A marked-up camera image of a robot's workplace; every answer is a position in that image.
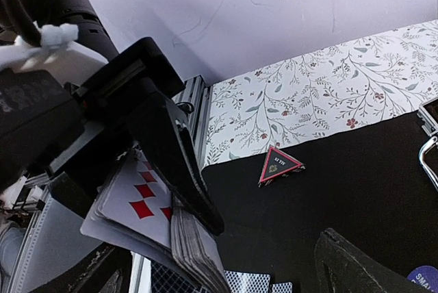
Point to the red triangle all-in marker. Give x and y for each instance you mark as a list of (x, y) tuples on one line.
[(278, 164)]

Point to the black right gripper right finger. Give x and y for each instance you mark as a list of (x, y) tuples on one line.
[(342, 267)]

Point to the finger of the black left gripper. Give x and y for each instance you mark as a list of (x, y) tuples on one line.
[(161, 129)]

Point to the floral white tablecloth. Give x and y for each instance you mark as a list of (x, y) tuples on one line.
[(315, 95)]

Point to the purple small blind button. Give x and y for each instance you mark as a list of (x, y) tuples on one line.
[(425, 276)]

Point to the black poker mat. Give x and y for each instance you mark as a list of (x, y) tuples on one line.
[(367, 184)]

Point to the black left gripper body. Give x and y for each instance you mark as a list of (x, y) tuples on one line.
[(64, 92)]

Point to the blue patterned card deck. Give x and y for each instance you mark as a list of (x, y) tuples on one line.
[(135, 211)]

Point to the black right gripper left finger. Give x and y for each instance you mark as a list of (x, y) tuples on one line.
[(106, 269)]

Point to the aluminium poker chip case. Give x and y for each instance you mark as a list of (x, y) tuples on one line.
[(427, 113)]

